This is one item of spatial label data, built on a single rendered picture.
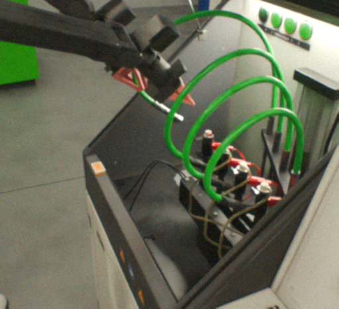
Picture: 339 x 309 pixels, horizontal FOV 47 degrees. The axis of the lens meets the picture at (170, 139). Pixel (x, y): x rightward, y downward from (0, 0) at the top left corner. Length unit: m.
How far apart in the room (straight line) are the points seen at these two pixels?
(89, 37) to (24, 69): 3.52
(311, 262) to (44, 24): 0.62
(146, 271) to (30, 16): 0.57
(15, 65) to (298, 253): 3.69
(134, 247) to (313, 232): 0.42
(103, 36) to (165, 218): 0.65
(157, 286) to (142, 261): 0.08
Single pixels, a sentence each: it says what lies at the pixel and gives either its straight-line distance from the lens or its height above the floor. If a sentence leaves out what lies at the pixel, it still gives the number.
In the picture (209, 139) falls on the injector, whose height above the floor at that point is 1.13.
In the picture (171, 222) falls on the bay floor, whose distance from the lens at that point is 1.21.
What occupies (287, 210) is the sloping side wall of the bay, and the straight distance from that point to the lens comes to 0.77.
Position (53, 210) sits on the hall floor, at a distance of 2.58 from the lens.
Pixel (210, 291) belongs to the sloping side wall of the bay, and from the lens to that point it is 0.80.
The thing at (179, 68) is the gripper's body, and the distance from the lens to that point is 0.89.
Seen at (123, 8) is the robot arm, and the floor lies 1.43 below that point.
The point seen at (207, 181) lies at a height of 1.20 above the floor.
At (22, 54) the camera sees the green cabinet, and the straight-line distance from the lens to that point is 4.19.
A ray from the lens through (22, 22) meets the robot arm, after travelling 0.66.
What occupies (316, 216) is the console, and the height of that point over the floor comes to 1.17.
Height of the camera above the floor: 1.65
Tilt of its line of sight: 31 degrees down
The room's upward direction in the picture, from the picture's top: 2 degrees clockwise
